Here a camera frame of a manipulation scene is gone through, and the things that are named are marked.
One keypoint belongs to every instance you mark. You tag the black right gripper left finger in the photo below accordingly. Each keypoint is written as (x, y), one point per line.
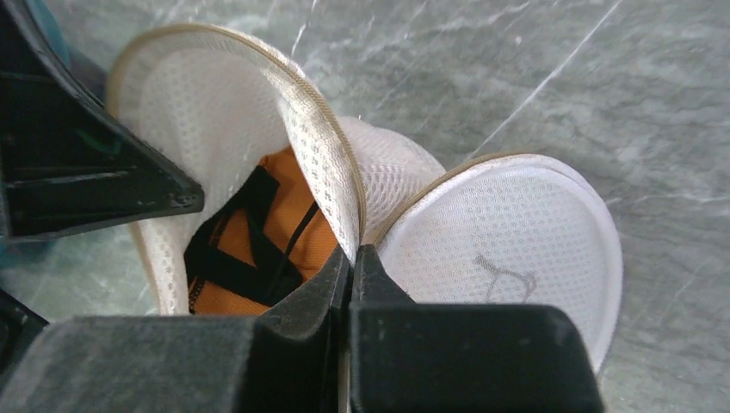
(282, 361)

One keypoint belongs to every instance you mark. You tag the orange black bra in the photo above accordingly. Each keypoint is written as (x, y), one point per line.
(264, 243)

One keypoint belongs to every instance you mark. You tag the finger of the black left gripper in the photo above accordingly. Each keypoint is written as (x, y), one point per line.
(67, 166)

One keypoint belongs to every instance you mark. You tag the round white mesh pouch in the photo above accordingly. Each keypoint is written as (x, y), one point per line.
(518, 228)

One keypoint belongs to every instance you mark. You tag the teal plastic basin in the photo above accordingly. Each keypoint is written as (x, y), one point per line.
(15, 255)

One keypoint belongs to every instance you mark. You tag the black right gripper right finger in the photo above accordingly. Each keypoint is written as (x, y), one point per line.
(410, 357)

